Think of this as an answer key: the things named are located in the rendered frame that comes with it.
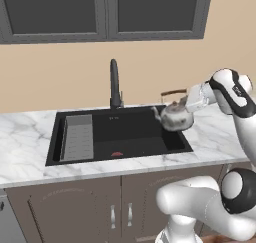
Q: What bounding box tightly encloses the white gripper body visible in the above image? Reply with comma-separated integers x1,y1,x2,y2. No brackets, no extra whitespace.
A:
184,82,210,114

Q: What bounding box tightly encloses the black sink basin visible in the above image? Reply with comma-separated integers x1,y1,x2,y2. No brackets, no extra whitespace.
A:
44,104,195,167

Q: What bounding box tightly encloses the brown base cabinet door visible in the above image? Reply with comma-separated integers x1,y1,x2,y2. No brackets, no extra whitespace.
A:
120,164,225,243
4,175,123,243

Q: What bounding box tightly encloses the grey sink drain rack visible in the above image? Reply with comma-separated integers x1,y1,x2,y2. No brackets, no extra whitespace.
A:
59,113,95,162

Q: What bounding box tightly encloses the black tap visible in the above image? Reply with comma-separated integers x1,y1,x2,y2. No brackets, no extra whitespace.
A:
109,58,125,110

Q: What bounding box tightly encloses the grey dishwasher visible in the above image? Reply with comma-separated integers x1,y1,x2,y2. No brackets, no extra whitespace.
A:
0,189,28,243

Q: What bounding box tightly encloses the silver kettle with brown handle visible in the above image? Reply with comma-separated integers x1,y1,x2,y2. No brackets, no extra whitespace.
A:
151,88,195,132

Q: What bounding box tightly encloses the grey glass wall cabinet door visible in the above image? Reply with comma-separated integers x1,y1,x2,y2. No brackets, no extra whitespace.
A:
106,0,214,42
0,0,109,45

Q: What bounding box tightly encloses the silver cabinet door handle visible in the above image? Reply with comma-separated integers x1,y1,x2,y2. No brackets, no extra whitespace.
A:
110,204,117,230
126,202,134,228

